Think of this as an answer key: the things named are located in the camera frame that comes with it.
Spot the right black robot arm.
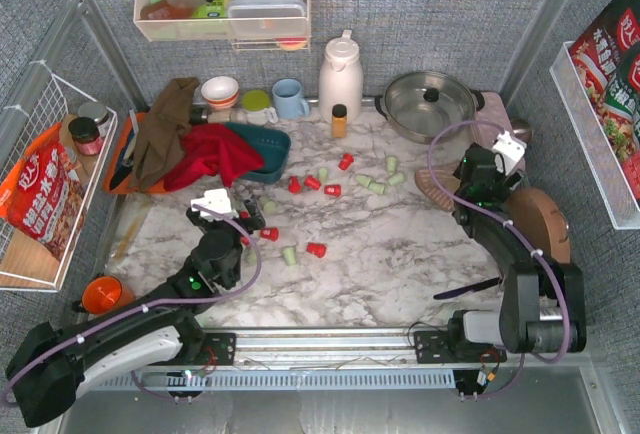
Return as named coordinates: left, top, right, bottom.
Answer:
left=453, top=143, right=587, bottom=354

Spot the green capsule right low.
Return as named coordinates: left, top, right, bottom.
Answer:
left=368, top=182, right=387, bottom=196

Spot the red cloth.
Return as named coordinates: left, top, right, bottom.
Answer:
left=163, top=124, right=265, bottom=192

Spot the round wooden board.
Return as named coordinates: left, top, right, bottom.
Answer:
left=506, top=187, right=571, bottom=264

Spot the white wire basket right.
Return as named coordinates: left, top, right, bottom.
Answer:
left=549, top=41, right=639, bottom=230

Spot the orange cup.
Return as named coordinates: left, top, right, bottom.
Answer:
left=71, top=276, right=136, bottom=316

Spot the brown cloth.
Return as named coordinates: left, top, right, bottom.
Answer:
left=129, top=77, right=200, bottom=192

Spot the white orange striped bowl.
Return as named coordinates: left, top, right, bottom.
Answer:
left=201, top=76, right=239, bottom=110

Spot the green lid white cup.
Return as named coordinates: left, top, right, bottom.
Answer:
left=241, top=90, right=278, bottom=126

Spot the orange spice jar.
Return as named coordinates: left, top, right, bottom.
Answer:
left=331, top=104, right=347, bottom=138

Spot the green capsule right left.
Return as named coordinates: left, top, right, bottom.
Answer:
left=355, top=174, right=372, bottom=188

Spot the white thermos jug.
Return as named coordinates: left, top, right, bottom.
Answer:
left=318, top=30, right=364, bottom=124

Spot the red capsule two lower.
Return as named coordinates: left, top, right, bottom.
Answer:
left=260, top=228, right=279, bottom=241

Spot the green capsule centre top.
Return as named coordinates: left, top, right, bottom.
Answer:
left=318, top=167, right=328, bottom=183

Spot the steel ladle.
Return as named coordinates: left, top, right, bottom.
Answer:
left=511, top=118, right=533, bottom=144

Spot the red seasoning bags right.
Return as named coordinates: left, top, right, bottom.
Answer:
left=569, top=0, right=639, bottom=199

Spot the purple knife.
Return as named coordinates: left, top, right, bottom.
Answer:
left=433, top=277, right=500, bottom=300

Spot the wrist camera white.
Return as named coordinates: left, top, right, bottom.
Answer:
left=190, top=188, right=238, bottom=221
left=491, top=131, right=527, bottom=176

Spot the teal storage basket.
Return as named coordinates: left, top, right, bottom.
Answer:
left=225, top=122, right=291, bottom=184

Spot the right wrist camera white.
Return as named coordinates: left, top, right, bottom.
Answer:
left=491, top=131, right=527, bottom=176

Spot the red lid jar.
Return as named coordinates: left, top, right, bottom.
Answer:
left=68, top=117, right=103, bottom=157

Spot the pink egg tray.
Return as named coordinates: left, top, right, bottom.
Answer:
left=470, top=90, right=513, bottom=151

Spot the red capsule number two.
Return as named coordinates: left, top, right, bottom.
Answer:
left=324, top=184, right=342, bottom=197

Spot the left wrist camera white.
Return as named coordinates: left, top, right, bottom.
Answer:
left=190, top=188, right=238, bottom=221

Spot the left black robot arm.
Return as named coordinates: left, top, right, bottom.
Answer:
left=2, top=199, right=266, bottom=428

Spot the orange tray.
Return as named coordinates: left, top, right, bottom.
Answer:
left=102, top=112, right=146, bottom=195

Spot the red seasoning bag left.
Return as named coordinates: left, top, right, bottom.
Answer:
left=1, top=123, right=84, bottom=261

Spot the green capsule upper right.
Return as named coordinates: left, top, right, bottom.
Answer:
left=386, top=156, right=398, bottom=175

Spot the green capsule bottom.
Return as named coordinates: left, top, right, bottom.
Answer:
left=281, top=246, right=298, bottom=266

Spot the steel pot with lid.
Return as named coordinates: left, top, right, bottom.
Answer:
left=374, top=71, right=486, bottom=144

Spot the blue mug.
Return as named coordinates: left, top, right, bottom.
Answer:
left=272, top=79, right=310, bottom=120

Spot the green capsule right cluster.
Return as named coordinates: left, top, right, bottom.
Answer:
left=388, top=172, right=406, bottom=186

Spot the green capsule lower mid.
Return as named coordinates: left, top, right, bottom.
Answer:
left=246, top=249, right=257, bottom=265

